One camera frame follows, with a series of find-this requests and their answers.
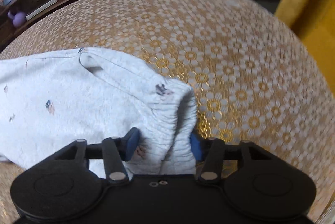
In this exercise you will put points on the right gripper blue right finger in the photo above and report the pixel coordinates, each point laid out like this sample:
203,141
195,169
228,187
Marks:
209,152

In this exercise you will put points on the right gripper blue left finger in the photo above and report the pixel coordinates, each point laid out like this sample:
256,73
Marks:
115,151

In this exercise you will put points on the light grey printed sweatpants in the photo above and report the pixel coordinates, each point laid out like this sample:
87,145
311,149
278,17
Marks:
52,99

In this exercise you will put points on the gold floral lace tablecloth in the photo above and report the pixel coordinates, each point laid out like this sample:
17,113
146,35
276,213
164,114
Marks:
252,76

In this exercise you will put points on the white flat box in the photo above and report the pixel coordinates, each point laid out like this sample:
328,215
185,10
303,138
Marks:
39,9

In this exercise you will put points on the purple kettlebell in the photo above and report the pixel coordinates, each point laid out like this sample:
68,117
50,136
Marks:
17,17

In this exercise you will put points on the yellow chair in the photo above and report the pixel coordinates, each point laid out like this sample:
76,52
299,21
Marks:
313,22

